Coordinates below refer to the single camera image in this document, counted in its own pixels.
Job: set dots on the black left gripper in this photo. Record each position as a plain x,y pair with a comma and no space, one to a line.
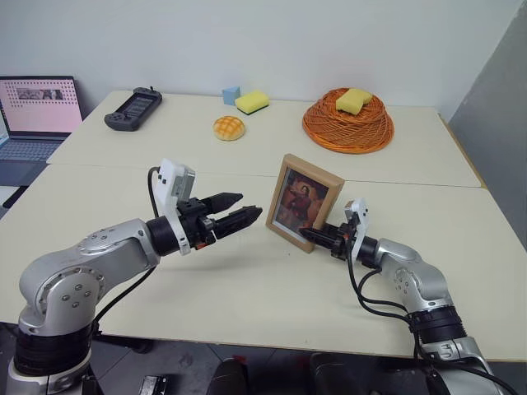
195,226

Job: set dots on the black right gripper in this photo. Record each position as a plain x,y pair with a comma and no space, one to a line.
341,240

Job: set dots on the wooden picture frame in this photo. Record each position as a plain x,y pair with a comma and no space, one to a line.
298,201

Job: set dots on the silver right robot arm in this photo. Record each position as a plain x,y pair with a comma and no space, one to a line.
420,280

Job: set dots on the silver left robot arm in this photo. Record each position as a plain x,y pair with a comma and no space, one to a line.
74,280

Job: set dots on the grey open laptop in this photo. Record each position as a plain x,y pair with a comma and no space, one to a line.
37,107

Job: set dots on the round golden bread bun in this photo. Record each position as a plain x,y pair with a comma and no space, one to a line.
228,128

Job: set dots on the orange woven basket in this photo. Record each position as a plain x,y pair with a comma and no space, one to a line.
350,131

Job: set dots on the yellow sponge with green pad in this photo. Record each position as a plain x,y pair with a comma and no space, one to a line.
251,100

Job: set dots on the light blue foam block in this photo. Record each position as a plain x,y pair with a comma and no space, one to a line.
229,95

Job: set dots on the plain yellow sponge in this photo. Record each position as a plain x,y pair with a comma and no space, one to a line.
352,100

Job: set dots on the black handheld game controller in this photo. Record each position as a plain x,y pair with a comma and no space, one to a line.
133,109

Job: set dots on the dark rounded shape with red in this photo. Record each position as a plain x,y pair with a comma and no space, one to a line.
228,378

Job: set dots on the silver metal box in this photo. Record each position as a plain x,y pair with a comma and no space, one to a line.
154,384

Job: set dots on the grey partition panel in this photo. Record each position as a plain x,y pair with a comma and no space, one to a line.
498,123

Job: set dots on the white flat slab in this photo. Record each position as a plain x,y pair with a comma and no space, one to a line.
10,196

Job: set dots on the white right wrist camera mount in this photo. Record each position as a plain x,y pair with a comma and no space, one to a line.
359,214

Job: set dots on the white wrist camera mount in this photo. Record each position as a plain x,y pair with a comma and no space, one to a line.
359,214
169,185

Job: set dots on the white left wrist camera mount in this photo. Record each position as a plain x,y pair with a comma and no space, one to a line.
169,185

